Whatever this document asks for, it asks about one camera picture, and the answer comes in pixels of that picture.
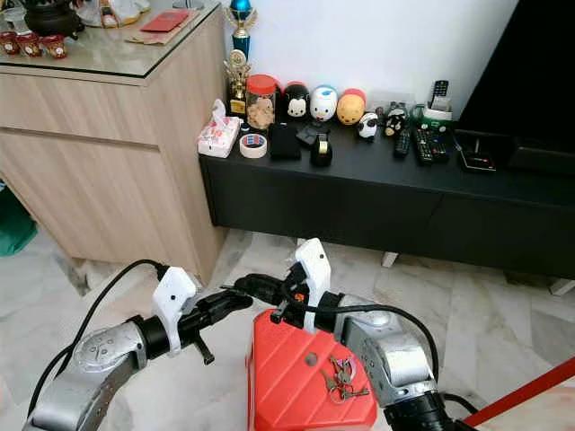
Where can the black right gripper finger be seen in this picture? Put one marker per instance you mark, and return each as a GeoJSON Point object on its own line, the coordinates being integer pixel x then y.
{"type": "Point", "coordinates": [256, 281]}
{"type": "Point", "coordinates": [271, 297]}

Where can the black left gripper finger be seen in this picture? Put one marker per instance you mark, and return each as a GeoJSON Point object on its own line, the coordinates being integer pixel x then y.
{"type": "Point", "coordinates": [232, 297]}
{"type": "Point", "coordinates": [225, 313]}

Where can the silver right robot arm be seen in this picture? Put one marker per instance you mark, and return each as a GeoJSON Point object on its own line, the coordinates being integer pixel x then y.
{"type": "Point", "coordinates": [391, 355]}

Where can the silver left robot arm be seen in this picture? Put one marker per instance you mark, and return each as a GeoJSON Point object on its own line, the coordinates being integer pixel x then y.
{"type": "Point", "coordinates": [94, 359]}

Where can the black low TV cabinet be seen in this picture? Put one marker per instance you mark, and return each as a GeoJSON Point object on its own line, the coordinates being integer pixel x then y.
{"type": "Point", "coordinates": [368, 206]}

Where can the white tape roll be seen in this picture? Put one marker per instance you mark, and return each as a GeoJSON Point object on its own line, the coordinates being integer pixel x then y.
{"type": "Point", "coordinates": [243, 146]}

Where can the black wallet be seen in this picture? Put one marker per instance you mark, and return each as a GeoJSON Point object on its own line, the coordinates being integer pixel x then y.
{"type": "Point", "coordinates": [284, 144]}

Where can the black tape dispenser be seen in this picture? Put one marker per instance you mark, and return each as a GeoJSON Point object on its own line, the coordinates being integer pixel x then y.
{"type": "Point", "coordinates": [322, 153]}

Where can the pink tissue box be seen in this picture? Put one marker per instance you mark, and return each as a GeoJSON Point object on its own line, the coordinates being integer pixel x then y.
{"type": "Point", "coordinates": [219, 136]}

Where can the small black case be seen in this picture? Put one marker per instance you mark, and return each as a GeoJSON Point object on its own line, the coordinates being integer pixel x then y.
{"type": "Point", "coordinates": [310, 135]}

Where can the clear jar with red lid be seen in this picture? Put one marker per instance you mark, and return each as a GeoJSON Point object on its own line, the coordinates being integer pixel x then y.
{"type": "Point", "coordinates": [260, 109]}

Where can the black mouse plush toy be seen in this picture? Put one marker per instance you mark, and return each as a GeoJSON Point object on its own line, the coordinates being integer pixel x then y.
{"type": "Point", "coordinates": [295, 103]}

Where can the white duck plush toy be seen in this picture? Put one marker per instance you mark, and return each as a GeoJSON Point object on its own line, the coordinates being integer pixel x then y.
{"type": "Point", "coordinates": [323, 103]}

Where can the small panda figure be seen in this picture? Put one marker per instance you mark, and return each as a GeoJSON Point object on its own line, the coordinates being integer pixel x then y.
{"type": "Point", "coordinates": [367, 126]}

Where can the yellow bear plush toy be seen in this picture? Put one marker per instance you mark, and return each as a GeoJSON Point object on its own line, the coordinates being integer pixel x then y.
{"type": "Point", "coordinates": [350, 109]}

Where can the black remote control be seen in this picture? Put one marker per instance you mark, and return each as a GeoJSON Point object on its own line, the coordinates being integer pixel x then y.
{"type": "Point", "coordinates": [402, 144]}
{"type": "Point", "coordinates": [442, 146]}
{"type": "Point", "coordinates": [424, 146]}

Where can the green bag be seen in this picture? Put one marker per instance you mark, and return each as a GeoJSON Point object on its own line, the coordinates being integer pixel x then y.
{"type": "Point", "coordinates": [13, 224]}

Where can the small gold trophy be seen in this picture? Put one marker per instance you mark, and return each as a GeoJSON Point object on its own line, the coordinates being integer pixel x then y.
{"type": "Point", "coordinates": [239, 70]}

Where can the small black white figure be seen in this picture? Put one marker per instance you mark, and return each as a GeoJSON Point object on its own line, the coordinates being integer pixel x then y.
{"type": "Point", "coordinates": [395, 118]}

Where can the green phone holder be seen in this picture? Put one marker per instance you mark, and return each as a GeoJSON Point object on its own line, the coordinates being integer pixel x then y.
{"type": "Point", "coordinates": [433, 121]}

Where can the flat black box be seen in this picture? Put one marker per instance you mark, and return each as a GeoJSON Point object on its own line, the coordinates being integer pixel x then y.
{"type": "Point", "coordinates": [476, 154]}

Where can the blue globe trophy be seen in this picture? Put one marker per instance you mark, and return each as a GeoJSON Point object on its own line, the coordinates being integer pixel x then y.
{"type": "Point", "coordinates": [240, 11]}

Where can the red packet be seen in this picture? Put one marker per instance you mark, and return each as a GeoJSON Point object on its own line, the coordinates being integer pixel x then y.
{"type": "Point", "coordinates": [164, 21]}

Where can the white figurine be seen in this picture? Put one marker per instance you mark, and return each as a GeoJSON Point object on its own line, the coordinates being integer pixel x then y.
{"type": "Point", "coordinates": [121, 12]}

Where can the small red cup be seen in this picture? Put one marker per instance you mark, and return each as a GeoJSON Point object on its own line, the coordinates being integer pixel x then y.
{"type": "Point", "coordinates": [55, 47]}
{"type": "Point", "coordinates": [31, 45]}
{"type": "Point", "coordinates": [10, 43]}

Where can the black incense burner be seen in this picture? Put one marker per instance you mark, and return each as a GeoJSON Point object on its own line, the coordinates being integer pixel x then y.
{"type": "Point", "coordinates": [54, 18]}

